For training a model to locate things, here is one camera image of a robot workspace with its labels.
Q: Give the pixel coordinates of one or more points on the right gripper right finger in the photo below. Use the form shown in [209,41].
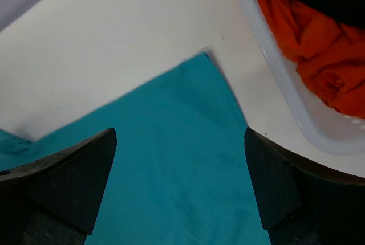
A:
[301,201]

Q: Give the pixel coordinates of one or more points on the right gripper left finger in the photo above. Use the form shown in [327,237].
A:
[56,199]

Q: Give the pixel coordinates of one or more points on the teal t shirt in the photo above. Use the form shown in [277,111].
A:
[179,175]

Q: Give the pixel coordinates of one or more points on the white plastic basket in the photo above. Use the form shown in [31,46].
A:
[306,126]

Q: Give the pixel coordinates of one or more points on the orange t shirt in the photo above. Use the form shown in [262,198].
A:
[329,55]

